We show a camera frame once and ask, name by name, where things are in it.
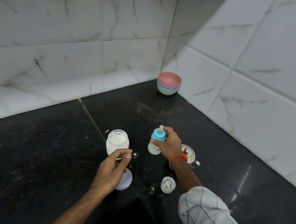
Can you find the person's right hand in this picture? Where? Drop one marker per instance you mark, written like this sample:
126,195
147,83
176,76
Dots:
170,147

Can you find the person's left hand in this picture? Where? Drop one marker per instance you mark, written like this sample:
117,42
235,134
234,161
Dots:
109,177

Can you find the clear baby bottle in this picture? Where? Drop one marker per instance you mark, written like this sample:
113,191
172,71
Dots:
155,145

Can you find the lilac jar lid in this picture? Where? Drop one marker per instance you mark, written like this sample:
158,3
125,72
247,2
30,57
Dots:
125,181

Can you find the small steel kettle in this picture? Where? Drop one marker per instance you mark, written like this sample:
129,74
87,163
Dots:
190,153

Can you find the jar of white powder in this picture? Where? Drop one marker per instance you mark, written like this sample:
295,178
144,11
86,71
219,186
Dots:
117,142

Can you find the translucent white bottle cap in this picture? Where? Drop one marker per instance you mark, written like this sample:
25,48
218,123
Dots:
168,185

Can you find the mint green scoop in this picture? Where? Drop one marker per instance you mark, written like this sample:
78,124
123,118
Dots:
115,139

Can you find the person's left forearm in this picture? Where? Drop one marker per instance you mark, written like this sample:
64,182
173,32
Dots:
76,213

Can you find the person's right forearm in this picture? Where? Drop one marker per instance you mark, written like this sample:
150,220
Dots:
187,175

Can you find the green bowl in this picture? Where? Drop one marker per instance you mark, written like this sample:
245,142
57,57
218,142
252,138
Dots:
167,91

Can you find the blue bowl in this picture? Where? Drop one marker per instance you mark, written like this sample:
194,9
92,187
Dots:
168,87

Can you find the pink bowl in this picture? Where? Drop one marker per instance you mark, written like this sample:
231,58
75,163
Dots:
169,78

